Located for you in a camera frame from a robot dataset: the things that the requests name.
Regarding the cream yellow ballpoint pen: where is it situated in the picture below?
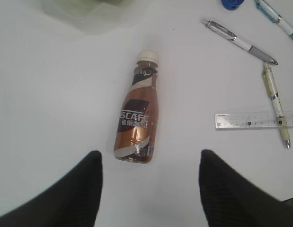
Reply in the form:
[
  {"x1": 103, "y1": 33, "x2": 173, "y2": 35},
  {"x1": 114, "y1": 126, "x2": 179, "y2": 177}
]
[{"x1": 262, "y1": 62, "x2": 291, "y2": 149}]

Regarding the pale green wavy glass bowl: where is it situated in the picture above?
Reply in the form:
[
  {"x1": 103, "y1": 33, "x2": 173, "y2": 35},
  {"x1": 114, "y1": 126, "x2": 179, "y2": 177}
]
[{"x1": 41, "y1": 0, "x2": 133, "y2": 34}]

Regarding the clear plastic ruler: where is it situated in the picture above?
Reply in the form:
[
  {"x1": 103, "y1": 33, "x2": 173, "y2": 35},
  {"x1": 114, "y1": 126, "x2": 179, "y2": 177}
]
[{"x1": 215, "y1": 111, "x2": 293, "y2": 131}]

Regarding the blue pencil sharpener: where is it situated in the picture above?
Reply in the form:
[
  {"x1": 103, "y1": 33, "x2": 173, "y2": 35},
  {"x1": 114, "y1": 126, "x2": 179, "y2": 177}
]
[{"x1": 221, "y1": 0, "x2": 244, "y2": 11}]

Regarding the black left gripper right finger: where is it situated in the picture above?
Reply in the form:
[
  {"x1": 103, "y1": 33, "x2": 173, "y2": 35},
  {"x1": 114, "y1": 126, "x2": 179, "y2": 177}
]
[{"x1": 199, "y1": 149, "x2": 293, "y2": 227}]

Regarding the blue white ballpoint pen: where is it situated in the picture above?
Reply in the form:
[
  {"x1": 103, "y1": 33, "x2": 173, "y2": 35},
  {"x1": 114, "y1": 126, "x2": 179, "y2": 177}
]
[{"x1": 254, "y1": 0, "x2": 293, "y2": 40}]

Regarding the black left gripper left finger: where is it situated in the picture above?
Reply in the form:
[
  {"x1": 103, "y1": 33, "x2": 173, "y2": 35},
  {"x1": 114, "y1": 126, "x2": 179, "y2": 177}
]
[{"x1": 0, "y1": 151, "x2": 103, "y2": 227}]

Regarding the white grey ballpoint pen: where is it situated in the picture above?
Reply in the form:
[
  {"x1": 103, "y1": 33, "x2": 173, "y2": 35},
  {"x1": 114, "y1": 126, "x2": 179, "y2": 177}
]
[{"x1": 201, "y1": 19, "x2": 278, "y2": 65}]

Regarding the brown coffee drink bottle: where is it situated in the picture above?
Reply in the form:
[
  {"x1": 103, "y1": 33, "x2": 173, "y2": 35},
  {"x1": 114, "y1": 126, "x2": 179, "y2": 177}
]
[{"x1": 114, "y1": 50, "x2": 159, "y2": 164}]

